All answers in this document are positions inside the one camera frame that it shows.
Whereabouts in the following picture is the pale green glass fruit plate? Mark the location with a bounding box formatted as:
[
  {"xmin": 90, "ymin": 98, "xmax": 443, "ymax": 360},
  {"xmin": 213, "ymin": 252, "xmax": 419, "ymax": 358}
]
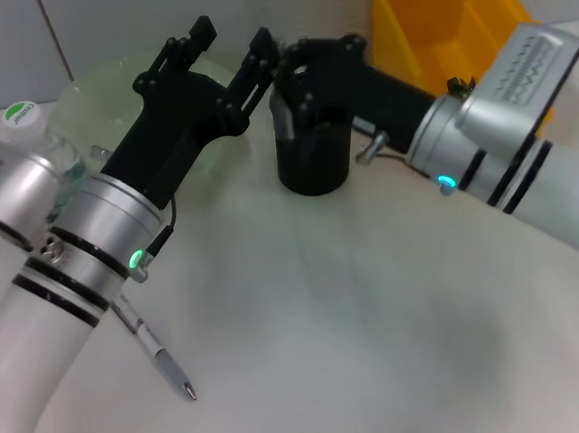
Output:
[{"xmin": 50, "ymin": 44, "xmax": 248, "ymax": 191}]

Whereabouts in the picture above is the black mesh pen cup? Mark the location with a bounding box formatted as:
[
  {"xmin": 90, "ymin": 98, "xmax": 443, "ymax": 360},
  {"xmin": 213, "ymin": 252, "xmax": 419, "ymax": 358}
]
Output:
[{"xmin": 268, "ymin": 79, "xmax": 358, "ymax": 199}]

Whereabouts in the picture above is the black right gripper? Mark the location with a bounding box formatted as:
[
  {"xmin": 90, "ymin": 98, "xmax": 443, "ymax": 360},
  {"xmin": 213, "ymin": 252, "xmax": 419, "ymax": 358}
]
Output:
[{"xmin": 275, "ymin": 27, "xmax": 442, "ymax": 164}]

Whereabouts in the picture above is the yellow plastic bin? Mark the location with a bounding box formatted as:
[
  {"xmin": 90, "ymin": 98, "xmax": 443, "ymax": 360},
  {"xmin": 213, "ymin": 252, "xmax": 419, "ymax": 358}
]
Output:
[{"xmin": 367, "ymin": 0, "xmax": 557, "ymax": 138}]

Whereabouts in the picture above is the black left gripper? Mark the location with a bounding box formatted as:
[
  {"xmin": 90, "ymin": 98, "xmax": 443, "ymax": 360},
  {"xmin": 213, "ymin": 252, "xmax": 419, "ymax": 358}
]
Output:
[{"xmin": 88, "ymin": 9, "xmax": 297, "ymax": 215}]

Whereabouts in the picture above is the grey right arm cable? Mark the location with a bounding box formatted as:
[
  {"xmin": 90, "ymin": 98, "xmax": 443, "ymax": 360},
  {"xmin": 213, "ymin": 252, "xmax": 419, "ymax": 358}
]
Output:
[{"xmin": 355, "ymin": 129, "xmax": 417, "ymax": 172}]

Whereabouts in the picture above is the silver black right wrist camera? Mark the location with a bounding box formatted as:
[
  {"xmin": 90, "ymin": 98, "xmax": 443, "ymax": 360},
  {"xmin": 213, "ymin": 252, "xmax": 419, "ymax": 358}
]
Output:
[{"xmin": 447, "ymin": 17, "xmax": 579, "ymax": 153}]

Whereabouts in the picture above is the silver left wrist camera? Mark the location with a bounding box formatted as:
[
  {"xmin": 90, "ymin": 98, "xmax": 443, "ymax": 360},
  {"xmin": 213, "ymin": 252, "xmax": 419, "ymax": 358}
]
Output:
[{"xmin": 0, "ymin": 121, "xmax": 67, "ymax": 253}]

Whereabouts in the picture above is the clear water bottle green label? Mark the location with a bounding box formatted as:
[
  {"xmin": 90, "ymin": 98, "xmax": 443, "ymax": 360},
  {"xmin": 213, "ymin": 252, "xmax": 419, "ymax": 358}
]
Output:
[{"xmin": 0, "ymin": 95, "xmax": 91, "ymax": 205}]

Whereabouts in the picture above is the grey ballpoint pen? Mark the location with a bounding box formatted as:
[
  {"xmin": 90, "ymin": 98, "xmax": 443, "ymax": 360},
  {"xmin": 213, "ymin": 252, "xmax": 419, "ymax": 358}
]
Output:
[{"xmin": 112, "ymin": 287, "xmax": 199, "ymax": 408}]

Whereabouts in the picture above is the green plastic wrapper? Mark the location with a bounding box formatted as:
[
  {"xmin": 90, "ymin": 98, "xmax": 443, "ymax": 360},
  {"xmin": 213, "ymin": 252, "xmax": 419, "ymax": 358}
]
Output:
[{"xmin": 444, "ymin": 73, "xmax": 480, "ymax": 99}]

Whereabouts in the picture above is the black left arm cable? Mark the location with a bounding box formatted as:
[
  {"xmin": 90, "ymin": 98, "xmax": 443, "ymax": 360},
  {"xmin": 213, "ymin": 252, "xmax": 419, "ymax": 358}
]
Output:
[{"xmin": 142, "ymin": 194, "xmax": 181, "ymax": 260}]

